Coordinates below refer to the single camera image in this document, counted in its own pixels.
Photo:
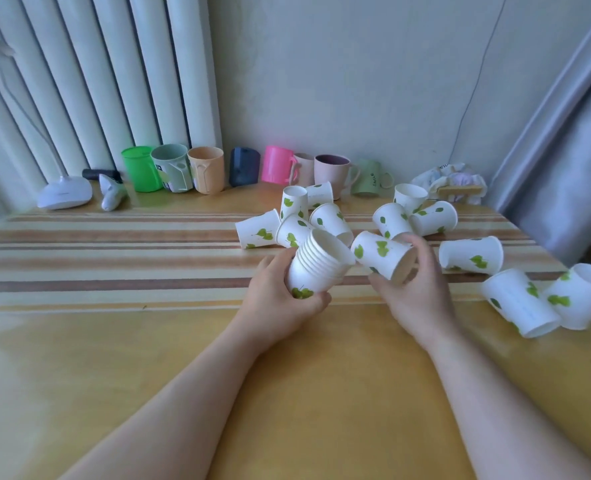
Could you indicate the light green mug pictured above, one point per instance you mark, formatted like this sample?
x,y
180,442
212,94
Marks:
x,y
368,178

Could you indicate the group of scattered paper cups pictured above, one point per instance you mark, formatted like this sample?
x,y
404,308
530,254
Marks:
x,y
470,254

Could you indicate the nested paper cup stack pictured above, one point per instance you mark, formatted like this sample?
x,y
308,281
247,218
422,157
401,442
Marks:
x,y
320,262

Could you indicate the dark blue mug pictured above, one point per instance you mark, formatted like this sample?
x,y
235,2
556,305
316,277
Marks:
x,y
244,167

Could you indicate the white leaf-print paper cup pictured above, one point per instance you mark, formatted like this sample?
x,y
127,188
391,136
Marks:
x,y
380,252

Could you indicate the mauve mug with purple inside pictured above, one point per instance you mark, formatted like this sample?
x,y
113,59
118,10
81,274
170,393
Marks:
x,y
331,174

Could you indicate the person's left hand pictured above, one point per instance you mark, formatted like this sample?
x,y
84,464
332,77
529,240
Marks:
x,y
268,304

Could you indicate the black cylindrical object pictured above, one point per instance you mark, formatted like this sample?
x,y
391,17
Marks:
x,y
100,174

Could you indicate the person's left thumb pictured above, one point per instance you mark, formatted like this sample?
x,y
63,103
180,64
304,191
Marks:
x,y
279,260

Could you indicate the white pleated curtain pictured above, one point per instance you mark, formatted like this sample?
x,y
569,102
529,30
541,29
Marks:
x,y
100,74

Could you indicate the bright green plastic cup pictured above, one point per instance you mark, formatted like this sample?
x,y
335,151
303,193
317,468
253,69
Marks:
x,y
139,169

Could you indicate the white desk lamp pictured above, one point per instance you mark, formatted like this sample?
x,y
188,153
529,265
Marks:
x,y
65,193

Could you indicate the person's right forearm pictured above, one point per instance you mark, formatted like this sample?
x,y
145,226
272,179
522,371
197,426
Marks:
x,y
500,409

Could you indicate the crumpled white cloth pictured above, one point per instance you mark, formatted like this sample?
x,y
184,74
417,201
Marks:
x,y
455,175

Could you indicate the white and green handheld device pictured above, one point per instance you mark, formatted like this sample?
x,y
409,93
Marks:
x,y
111,194

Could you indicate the striped table mat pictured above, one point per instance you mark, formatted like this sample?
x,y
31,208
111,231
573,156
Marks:
x,y
125,259

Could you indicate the beige plastic mug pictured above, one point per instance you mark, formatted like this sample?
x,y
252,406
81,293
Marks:
x,y
208,170

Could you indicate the grey curtain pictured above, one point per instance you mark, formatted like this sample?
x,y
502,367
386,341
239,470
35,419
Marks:
x,y
565,159

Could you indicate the person's right hand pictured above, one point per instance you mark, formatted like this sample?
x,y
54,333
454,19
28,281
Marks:
x,y
423,299

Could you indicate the grey-green plastic mug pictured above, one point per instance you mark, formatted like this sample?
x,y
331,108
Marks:
x,y
173,167

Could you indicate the person's left forearm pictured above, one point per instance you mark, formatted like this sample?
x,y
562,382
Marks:
x,y
175,409

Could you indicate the hot pink plastic mug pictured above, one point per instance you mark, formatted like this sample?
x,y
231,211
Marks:
x,y
275,165

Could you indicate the pale pink mug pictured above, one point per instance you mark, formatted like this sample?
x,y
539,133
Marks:
x,y
305,169

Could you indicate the person's right thumb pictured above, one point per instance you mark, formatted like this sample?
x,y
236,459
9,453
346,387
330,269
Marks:
x,y
419,252

